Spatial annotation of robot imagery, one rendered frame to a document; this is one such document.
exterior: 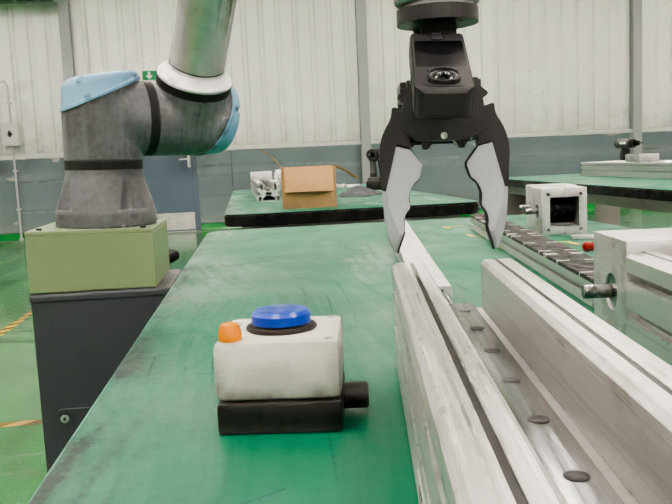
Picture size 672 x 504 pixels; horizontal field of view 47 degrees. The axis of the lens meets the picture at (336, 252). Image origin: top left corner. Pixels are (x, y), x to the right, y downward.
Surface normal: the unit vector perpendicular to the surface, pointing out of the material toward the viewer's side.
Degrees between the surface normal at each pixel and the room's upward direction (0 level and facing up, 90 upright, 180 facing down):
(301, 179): 69
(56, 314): 90
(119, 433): 0
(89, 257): 90
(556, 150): 90
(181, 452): 0
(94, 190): 73
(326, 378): 90
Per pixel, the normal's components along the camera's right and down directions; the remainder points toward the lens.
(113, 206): 0.40, -0.20
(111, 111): 0.50, 0.10
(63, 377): 0.11, 0.11
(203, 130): 0.49, 0.58
